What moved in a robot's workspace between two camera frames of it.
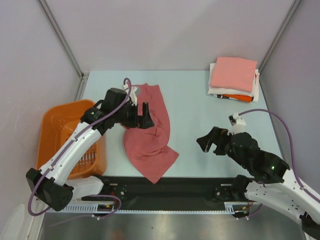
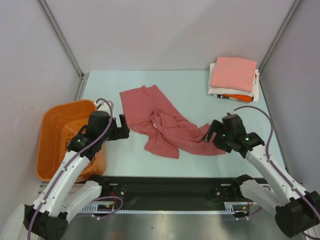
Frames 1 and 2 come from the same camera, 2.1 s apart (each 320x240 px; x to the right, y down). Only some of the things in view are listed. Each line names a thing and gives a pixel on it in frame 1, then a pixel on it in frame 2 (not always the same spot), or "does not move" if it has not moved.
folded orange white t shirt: x=245 y=98 does not move
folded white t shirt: x=214 y=91 does not move
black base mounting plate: x=170 y=189 does not move
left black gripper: x=144 y=121 to x=119 y=132
